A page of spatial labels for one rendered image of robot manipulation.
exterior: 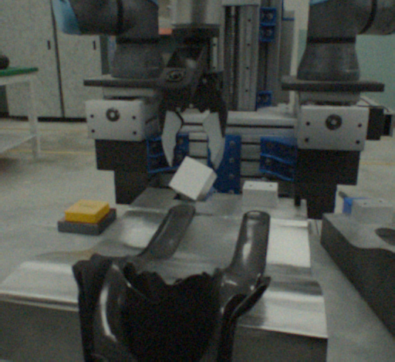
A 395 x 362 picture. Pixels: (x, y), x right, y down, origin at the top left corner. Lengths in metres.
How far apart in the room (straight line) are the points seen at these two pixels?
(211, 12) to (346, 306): 0.43
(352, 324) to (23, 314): 0.37
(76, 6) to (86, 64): 5.00
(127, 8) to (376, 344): 0.88
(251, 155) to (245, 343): 0.78
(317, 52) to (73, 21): 0.57
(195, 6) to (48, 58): 5.70
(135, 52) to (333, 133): 0.53
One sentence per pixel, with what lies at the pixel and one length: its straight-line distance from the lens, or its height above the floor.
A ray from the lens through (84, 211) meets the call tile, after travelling 0.76.
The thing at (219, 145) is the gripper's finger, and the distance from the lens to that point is 0.62.
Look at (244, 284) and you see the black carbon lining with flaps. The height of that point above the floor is 0.92.
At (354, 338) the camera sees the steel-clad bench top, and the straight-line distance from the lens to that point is 0.54.
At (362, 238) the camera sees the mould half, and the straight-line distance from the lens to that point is 0.64.
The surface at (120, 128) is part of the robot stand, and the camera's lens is 0.98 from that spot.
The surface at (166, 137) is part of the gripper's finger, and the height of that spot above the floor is 0.98.
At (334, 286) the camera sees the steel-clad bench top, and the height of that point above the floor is 0.80.
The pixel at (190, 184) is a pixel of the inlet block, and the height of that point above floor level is 0.92.
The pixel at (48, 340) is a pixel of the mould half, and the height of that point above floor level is 0.90.
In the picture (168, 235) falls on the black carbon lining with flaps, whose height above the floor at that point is 0.88.
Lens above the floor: 1.12
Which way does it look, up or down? 16 degrees down
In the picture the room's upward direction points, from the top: straight up
